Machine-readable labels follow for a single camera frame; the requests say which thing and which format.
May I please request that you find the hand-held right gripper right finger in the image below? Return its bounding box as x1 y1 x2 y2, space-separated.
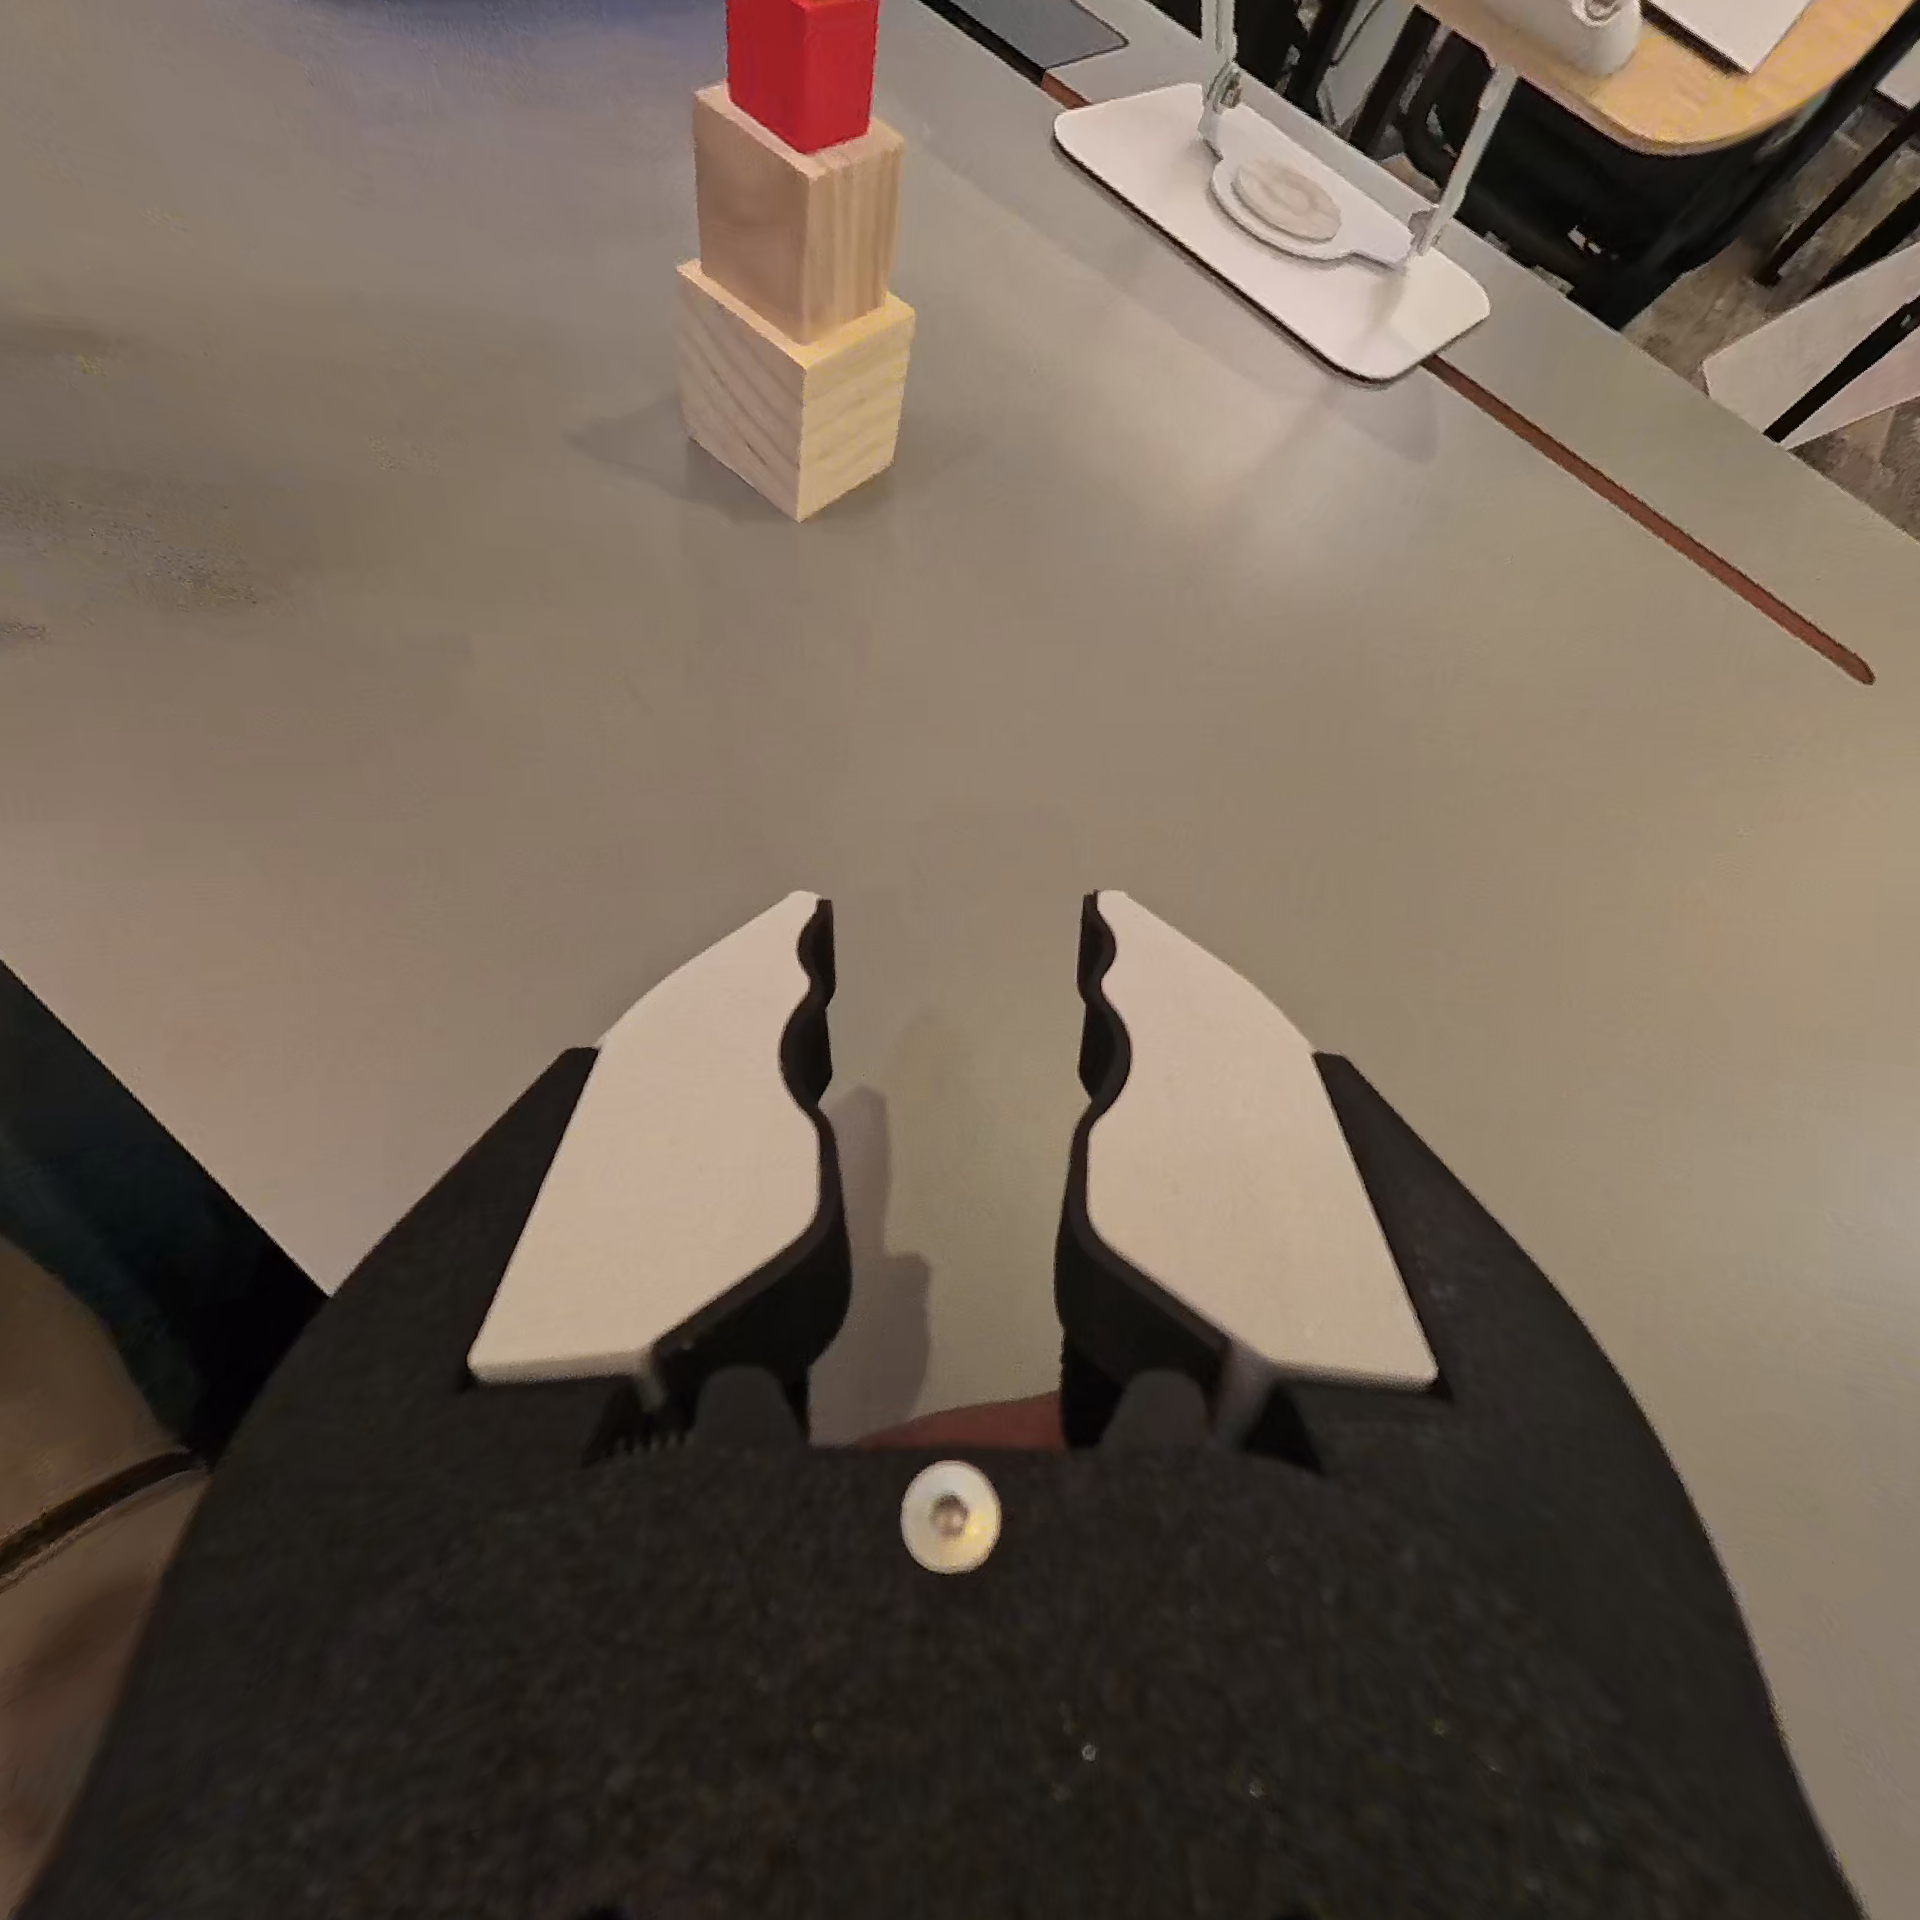
1056 889 1443 1400

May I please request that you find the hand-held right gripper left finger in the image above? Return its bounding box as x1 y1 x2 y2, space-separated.
467 891 855 1400

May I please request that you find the large wooden cube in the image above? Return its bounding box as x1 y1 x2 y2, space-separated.
673 262 922 523

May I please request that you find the medium wooden cube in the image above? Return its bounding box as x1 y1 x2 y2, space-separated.
690 85 907 345

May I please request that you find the red wooden cube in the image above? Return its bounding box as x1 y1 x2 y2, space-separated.
724 0 888 152

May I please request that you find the white folding stand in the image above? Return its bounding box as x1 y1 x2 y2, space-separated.
1051 0 1647 384

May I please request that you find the white slanted panel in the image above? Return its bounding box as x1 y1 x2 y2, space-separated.
1704 247 1920 451

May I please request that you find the black office chair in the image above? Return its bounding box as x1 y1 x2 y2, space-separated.
1322 45 1801 331

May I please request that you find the wooden display board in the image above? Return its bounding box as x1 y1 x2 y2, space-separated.
1410 0 1911 158

